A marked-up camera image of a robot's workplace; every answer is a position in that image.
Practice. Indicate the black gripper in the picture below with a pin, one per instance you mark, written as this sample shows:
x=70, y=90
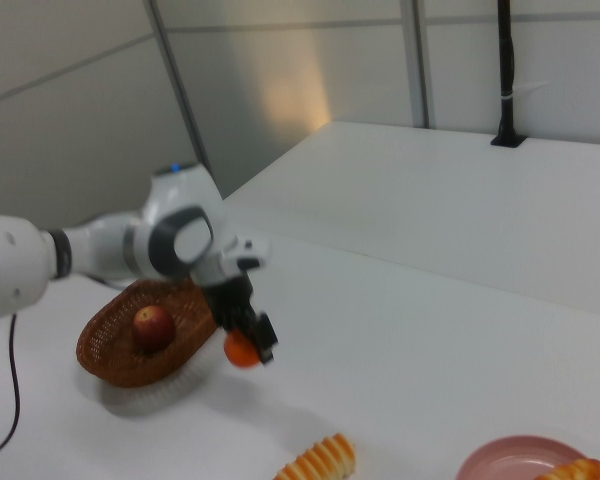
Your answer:
x=230, y=302

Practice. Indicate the toy orange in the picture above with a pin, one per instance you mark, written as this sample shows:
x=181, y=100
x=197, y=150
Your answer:
x=240, y=352

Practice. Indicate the red toy apple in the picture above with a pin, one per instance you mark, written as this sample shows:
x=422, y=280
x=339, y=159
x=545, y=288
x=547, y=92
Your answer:
x=153, y=328

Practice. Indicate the ridged toy bread roll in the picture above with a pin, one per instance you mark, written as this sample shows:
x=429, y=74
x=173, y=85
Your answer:
x=325, y=457

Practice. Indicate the braided toy croissant bread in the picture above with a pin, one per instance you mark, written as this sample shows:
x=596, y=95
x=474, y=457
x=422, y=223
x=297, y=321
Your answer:
x=575, y=470

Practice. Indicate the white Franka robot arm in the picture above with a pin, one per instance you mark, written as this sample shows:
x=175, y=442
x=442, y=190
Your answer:
x=10, y=265

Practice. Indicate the brown woven basket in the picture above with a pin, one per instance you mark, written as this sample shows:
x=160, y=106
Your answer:
x=110, y=350

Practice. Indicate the pink plate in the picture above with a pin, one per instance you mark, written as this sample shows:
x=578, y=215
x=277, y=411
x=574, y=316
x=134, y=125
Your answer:
x=500, y=460

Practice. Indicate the black clamped mounting pole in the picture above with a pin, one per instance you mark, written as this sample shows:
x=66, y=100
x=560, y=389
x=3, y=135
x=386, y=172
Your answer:
x=505, y=60

